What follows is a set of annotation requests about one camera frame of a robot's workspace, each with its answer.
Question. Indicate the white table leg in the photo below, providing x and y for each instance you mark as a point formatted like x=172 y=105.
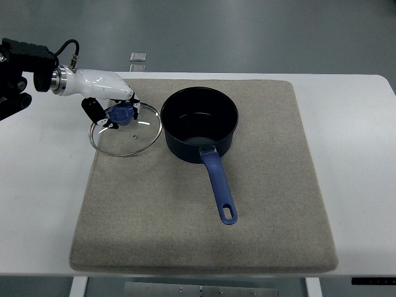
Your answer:
x=78 y=287
x=313 y=287

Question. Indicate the lower metal floor plate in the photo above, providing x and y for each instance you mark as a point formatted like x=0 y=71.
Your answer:
x=137 y=68

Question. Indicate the black table control panel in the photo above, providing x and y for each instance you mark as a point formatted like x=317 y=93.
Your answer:
x=381 y=281

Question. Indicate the dark pot blue handle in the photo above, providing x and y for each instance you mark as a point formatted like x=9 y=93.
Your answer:
x=199 y=123

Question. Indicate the glass pot lid blue knob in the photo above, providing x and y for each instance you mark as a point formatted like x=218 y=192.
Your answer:
x=130 y=139

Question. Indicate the white left table leg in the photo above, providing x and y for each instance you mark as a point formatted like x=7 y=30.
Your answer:
x=78 y=287

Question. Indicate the white right table leg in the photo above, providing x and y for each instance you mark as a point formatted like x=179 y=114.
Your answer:
x=313 y=287

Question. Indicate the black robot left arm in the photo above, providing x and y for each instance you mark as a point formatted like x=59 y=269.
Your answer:
x=20 y=57

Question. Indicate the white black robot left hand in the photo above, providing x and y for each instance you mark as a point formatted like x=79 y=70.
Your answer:
x=108 y=100

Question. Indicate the metal table base plate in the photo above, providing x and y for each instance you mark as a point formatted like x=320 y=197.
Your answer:
x=163 y=289

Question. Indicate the beige felt mat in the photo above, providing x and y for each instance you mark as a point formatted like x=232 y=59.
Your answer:
x=154 y=213

